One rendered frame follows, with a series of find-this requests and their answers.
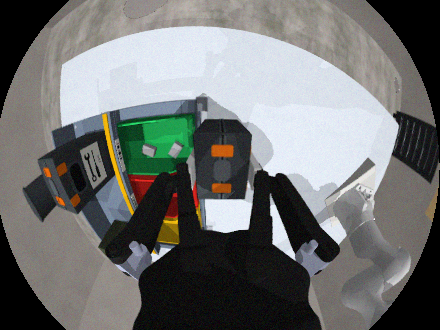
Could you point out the yellow flat bar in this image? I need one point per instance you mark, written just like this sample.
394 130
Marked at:
114 162

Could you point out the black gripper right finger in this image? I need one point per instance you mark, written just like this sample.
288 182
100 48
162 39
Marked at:
314 249

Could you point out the yellow open bin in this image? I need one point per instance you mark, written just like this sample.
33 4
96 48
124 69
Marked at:
169 230

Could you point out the red open bin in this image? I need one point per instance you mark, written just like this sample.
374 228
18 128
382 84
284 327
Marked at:
140 189

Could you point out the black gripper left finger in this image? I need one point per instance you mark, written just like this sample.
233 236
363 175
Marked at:
131 249

